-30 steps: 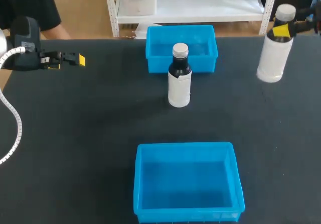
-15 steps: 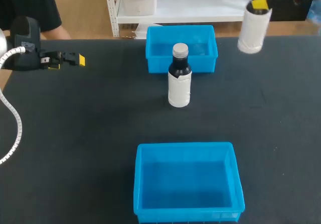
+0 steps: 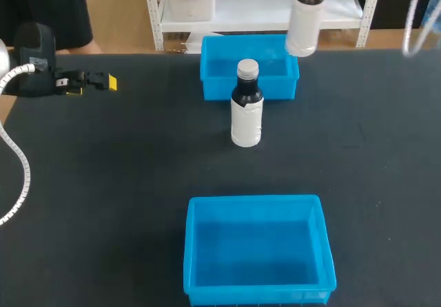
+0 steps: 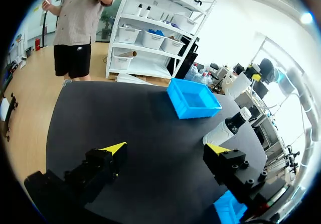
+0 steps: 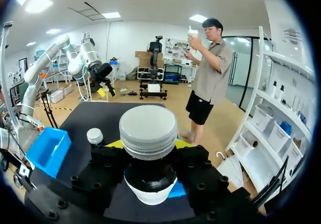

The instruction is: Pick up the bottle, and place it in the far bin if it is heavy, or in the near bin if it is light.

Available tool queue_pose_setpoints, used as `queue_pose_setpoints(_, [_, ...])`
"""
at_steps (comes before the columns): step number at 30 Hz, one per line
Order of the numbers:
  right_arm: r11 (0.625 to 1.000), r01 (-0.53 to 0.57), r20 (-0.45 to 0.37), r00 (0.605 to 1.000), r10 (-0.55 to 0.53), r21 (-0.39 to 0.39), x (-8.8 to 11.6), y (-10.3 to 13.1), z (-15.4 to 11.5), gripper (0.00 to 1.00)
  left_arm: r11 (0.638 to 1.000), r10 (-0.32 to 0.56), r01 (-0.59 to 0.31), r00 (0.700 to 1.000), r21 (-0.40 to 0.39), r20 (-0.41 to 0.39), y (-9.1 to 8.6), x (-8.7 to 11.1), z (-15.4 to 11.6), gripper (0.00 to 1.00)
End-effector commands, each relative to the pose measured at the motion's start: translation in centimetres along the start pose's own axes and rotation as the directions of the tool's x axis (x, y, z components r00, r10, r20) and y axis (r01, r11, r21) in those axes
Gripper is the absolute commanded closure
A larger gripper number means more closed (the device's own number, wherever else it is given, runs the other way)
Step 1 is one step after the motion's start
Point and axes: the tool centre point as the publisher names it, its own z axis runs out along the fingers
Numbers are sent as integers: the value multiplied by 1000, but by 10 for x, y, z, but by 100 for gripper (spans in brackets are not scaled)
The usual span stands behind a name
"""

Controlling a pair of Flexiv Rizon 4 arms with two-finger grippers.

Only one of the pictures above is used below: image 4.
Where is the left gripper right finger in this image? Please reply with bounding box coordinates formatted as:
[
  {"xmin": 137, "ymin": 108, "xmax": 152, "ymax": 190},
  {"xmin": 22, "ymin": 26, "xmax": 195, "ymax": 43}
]
[{"xmin": 202, "ymin": 143, "xmax": 268, "ymax": 205}]

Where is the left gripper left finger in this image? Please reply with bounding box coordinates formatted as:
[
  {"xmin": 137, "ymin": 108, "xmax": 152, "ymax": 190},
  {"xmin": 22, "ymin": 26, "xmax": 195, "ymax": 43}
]
[{"xmin": 64, "ymin": 141, "xmax": 128, "ymax": 205}]

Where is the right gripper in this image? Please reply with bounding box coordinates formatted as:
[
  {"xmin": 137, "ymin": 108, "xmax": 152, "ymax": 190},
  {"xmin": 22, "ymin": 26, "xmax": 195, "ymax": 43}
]
[{"xmin": 257, "ymin": 58, "xmax": 276, "ymax": 84}]

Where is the white bottle with black neck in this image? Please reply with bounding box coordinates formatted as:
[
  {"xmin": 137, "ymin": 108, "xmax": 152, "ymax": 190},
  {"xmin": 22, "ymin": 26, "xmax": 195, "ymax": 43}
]
[{"xmin": 202, "ymin": 106, "xmax": 252, "ymax": 147}]

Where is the blue plastic bin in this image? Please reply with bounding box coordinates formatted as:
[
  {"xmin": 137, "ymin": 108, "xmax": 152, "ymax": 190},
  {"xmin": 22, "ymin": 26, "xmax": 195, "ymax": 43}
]
[
  {"xmin": 213, "ymin": 190, "xmax": 248, "ymax": 224},
  {"xmin": 166, "ymin": 77, "xmax": 223, "ymax": 120}
]

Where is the person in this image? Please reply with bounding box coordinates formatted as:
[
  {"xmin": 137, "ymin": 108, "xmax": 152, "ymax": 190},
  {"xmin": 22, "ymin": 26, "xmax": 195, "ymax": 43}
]
[{"xmin": 41, "ymin": 0, "xmax": 120, "ymax": 82}]

